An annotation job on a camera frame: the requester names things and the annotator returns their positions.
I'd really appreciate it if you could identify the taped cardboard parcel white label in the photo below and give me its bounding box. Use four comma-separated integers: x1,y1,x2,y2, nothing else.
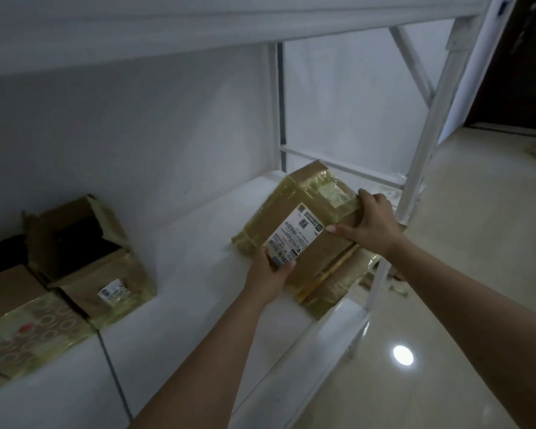
230,160,381,320

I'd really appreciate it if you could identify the person's right hand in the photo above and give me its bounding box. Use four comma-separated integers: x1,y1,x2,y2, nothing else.
325,188,406,258

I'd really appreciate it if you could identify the person's left hand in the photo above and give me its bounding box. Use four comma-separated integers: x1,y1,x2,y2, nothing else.
243,247,297,305

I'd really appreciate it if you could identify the person's right forearm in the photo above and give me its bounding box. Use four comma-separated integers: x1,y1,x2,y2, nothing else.
383,236,536,429

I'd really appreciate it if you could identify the open torn cardboard box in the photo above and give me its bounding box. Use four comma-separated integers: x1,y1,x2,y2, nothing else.
21,195,157,330

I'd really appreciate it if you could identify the dark wooden door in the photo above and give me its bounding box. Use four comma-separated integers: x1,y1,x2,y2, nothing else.
466,0,536,131

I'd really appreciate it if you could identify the white metal shelf rack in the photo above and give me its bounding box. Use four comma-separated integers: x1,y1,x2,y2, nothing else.
0,0,520,429

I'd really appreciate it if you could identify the flat cardboard box printed tape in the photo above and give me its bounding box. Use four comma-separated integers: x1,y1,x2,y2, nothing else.
0,263,98,381

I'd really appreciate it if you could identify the person's left forearm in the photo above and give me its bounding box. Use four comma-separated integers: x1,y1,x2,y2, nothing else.
129,288,283,429

